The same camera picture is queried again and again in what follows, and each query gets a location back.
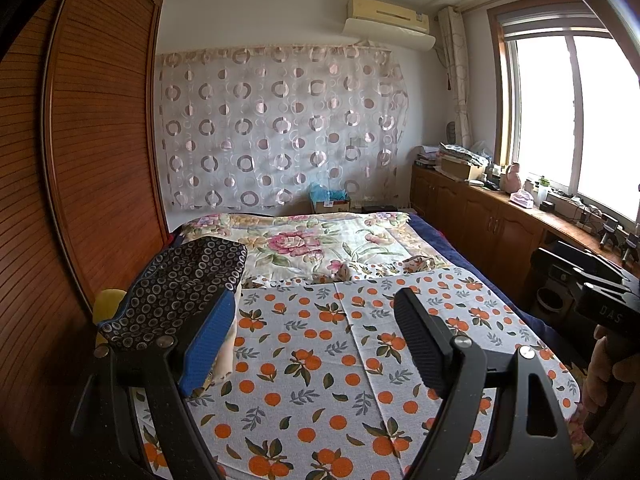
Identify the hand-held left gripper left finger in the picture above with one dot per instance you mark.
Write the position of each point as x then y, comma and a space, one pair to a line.
205, 350

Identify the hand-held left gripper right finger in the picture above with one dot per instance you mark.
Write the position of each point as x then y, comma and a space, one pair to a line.
425, 340

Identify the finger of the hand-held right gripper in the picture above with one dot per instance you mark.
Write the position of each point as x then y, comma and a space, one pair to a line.
580, 265

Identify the navy circle-patterned shirt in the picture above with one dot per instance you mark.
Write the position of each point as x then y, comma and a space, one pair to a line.
175, 290

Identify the person's right hand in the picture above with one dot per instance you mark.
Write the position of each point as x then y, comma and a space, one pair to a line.
602, 385

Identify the dark round bin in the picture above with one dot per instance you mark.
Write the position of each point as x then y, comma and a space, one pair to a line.
552, 300

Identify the small black tripod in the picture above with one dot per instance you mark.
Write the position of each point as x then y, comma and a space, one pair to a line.
610, 230
629, 247

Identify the navy bed sheet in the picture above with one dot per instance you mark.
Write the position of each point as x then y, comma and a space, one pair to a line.
500, 285

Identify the green-capped bottle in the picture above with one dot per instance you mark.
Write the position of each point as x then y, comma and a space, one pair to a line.
543, 191

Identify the pink tissue packet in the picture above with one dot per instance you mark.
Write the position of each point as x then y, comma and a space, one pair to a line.
522, 201

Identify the orange fruit print bedsheet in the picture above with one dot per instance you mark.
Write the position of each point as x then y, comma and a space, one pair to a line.
325, 370

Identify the yellow pillow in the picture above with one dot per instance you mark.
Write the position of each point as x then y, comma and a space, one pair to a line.
107, 310

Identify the long wooden cabinet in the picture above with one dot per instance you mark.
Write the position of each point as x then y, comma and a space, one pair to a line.
480, 220

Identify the pink jug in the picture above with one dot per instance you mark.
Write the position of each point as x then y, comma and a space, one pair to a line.
512, 177

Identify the floral bed quilt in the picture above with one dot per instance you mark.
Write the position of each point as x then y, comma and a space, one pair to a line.
300, 245

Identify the wood-framed window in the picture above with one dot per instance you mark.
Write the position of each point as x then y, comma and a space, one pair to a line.
575, 110

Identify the stack of books and papers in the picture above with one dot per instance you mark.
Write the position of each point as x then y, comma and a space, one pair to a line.
452, 160

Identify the bundled patterned window curtain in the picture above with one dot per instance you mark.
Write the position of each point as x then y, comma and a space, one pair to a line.
457, 75

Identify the wooden slatted wardrobe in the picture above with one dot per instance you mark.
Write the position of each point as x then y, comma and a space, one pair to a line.
80, 160

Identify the white air deflector panel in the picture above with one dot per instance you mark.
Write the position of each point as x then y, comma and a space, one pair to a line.
390, 35

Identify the circle-patterned sheer wall curtain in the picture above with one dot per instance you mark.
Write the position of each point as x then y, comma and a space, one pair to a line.
280, 125

